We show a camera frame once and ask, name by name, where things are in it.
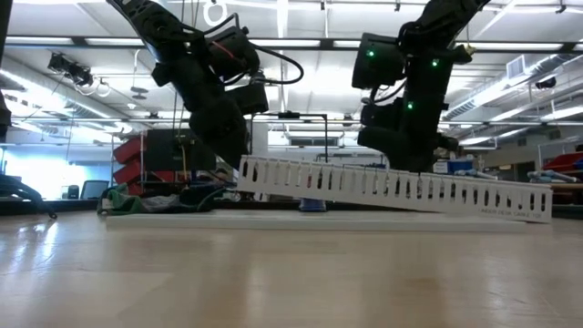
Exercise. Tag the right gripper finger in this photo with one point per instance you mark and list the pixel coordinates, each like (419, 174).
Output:
(410, 163)

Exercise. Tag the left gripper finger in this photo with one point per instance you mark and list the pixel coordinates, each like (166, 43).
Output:
(221, 130)

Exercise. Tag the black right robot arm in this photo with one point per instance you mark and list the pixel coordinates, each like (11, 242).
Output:
(437, 27)

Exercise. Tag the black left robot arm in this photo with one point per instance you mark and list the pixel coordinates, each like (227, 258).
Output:
(150, 23)

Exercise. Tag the blue storage bin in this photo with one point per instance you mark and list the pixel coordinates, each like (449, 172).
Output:
(455, 166)

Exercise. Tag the black monitor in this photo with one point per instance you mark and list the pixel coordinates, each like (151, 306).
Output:
(168, 150)

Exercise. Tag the pale blue roll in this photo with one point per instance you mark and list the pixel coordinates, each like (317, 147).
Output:
(549, 175)
(473, 174)

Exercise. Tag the black metal gantry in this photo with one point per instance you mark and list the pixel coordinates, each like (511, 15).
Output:
(288, 115)

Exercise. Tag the white flat raceway cover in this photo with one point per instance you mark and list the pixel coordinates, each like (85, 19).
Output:
(228, 223)

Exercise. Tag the red storage bin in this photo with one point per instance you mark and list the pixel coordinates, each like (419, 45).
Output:
(127, 173)
(127, 152)

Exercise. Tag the white air vent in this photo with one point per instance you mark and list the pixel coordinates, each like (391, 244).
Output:
(516, 67)

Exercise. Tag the grey work glove green cuff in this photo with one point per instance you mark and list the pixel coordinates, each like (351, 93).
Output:
(123, 200)

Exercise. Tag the black ceiling device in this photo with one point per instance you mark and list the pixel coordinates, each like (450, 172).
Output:
(545, 83)

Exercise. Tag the red plastic crate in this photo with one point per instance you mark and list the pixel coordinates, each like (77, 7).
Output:
(565, 161)

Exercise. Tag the wooden workbench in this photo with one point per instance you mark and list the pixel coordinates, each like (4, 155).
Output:
(565, 186)

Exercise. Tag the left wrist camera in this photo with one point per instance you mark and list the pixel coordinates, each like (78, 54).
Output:
(232, 64)

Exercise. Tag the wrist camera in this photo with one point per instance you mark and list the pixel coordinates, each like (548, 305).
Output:
(232, 64)
(380, 114)

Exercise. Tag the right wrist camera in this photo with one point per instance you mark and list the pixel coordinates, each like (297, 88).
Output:
(380, 114)

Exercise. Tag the black camera on bracket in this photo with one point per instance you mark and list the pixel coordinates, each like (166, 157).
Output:
(68, 68)

